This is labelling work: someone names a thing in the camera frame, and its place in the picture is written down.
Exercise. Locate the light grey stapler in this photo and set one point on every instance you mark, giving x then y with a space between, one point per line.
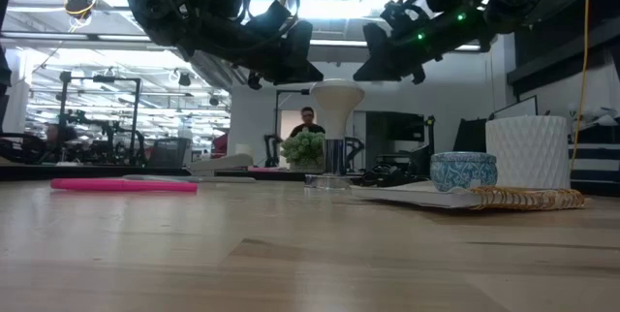
223 163

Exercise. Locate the black aluminium table frame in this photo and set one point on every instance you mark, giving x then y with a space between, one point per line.
97 172

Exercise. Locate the computer monitor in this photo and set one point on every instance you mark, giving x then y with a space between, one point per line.
516 108

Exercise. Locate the black ceiling-mounted device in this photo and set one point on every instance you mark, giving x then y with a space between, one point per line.
80 4

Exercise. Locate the black gantry frame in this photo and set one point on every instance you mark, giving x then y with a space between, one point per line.
137 118

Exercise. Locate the small green potted plant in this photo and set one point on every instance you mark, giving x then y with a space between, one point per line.
302 149

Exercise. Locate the person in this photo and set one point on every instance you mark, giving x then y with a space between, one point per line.
307 120
55 135

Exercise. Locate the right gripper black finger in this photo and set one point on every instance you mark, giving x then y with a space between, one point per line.
380 60

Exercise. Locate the white flood lightbulb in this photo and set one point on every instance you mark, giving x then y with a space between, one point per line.
336 103

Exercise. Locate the navy white striped box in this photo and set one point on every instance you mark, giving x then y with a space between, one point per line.
598 157

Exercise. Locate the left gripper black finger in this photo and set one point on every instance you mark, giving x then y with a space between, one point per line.
300 60

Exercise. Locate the pink pen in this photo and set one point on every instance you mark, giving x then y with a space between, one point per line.
121 185

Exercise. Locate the white textured cup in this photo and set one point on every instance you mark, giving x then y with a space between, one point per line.
528 152

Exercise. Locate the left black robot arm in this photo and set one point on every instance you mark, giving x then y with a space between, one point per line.
155 2

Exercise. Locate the beige spiral notebook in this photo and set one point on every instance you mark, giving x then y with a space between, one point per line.
426 196

